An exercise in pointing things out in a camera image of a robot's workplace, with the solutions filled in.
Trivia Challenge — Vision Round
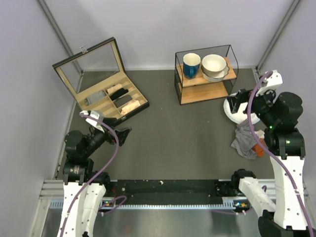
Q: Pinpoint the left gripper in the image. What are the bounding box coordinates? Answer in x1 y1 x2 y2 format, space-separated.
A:
83 117 131 157

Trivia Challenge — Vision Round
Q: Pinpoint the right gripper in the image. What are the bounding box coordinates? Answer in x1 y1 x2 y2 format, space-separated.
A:
227 84 278 127

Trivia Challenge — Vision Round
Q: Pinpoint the grey striped underwear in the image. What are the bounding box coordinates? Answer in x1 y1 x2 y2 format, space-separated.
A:
231 119 257 159

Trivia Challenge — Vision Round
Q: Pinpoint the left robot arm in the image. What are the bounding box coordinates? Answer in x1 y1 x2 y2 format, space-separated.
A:
57 123 132 237

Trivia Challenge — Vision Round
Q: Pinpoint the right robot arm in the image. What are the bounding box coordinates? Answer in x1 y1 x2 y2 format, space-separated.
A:
230 90 316 237

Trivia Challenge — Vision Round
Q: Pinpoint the white paper plate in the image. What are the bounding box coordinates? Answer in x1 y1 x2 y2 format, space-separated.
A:
223 99 247 124

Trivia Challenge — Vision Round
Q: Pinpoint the dark grey rolled cloth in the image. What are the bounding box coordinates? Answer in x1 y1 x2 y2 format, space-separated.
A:
114 95 132 108

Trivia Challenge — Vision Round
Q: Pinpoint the pink rolled cloth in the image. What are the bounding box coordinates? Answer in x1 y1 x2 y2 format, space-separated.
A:
120 100 140 116

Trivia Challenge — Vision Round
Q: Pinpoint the white scalloped plate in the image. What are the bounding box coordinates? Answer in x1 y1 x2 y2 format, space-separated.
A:
201 66 229 82

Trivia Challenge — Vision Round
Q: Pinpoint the black rolled cloth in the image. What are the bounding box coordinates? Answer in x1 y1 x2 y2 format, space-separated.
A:
110 88 129 101

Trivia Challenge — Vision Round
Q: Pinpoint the white cloth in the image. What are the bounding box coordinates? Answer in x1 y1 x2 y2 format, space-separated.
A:
255 130 265 139

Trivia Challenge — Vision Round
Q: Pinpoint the beige rolled cloth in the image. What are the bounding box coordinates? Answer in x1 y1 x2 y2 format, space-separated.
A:
107 83 122 94

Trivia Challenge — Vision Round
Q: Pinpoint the cream bowl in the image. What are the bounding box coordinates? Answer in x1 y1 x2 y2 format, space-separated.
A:
201 54 227 76

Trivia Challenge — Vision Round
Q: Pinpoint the orange cloth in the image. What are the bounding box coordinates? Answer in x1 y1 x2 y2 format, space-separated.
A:
251 138 266 158

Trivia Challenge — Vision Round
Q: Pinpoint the black organizer box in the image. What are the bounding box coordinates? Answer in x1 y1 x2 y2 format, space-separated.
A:
53 37 150 126

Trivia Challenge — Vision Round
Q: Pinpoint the blue mug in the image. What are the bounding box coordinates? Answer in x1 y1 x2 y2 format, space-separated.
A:
183 53 201 79

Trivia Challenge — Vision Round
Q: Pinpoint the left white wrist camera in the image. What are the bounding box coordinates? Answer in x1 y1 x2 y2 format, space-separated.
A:
79 110 105 132

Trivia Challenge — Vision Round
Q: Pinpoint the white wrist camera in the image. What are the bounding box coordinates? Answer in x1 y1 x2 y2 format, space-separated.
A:
79 110 105 132
256 70 283 97

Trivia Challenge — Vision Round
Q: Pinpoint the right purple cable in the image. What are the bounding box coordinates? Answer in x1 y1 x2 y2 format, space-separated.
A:
219 70 316 237

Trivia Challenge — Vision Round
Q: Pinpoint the purple cable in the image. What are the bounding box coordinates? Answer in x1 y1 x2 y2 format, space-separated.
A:
58 111 128 237
219 70 316 237

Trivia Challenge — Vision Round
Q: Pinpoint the black wire wooden shelf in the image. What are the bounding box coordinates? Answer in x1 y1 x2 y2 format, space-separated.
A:
174 44 239 105

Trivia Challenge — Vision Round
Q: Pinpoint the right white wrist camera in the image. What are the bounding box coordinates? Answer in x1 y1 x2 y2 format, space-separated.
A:
256 70 283 97

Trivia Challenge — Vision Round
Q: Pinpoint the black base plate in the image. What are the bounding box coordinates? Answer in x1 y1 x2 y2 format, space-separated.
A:
105 180 237 205

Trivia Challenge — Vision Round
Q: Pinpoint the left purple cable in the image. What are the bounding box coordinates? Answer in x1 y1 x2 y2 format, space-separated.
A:
58 111 128 237

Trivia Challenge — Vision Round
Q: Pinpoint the grey cable duct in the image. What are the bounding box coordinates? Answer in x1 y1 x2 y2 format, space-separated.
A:
49 198 251 211

